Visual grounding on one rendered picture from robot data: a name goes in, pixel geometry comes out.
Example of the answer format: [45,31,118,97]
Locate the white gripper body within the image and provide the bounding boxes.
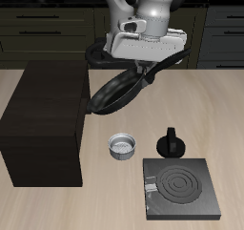
[109,28,188,64]

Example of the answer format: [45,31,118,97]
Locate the black frying pan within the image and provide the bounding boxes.
[87,48,193,115]

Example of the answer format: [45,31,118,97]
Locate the dark grey kitchen cupboard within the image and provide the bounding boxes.
[196,5,244,71]

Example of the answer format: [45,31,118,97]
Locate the small grey fluted dish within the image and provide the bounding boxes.
[108,132,137,161]

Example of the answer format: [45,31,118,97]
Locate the round black stove knob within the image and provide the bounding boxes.
[155,127,187,158]

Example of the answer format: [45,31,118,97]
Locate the dark olive kitchen cupboards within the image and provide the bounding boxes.
[0,5,208,71]

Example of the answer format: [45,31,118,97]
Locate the dark wooden cabinet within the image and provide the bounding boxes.
[0,60,92,188]

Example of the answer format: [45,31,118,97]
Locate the dark grey stove plate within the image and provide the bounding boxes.
[142,157,222,221]

